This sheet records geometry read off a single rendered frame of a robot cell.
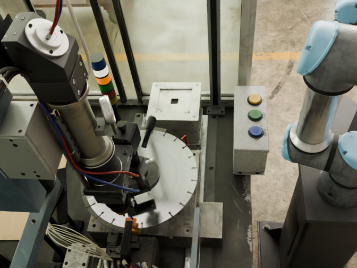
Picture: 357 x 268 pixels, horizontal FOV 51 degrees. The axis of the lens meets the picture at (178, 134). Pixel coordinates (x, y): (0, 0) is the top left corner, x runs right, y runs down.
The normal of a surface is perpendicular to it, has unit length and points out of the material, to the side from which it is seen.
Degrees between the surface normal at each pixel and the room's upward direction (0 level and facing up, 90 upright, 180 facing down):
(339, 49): 41
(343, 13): 90
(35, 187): 90
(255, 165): 90
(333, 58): 64
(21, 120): 0
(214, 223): 0
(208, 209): 0
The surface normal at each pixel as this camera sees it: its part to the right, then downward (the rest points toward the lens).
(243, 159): -0.09, 0.80
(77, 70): 0.99, 0.02
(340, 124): -0.09, -0.61
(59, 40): 0.64, -0.42
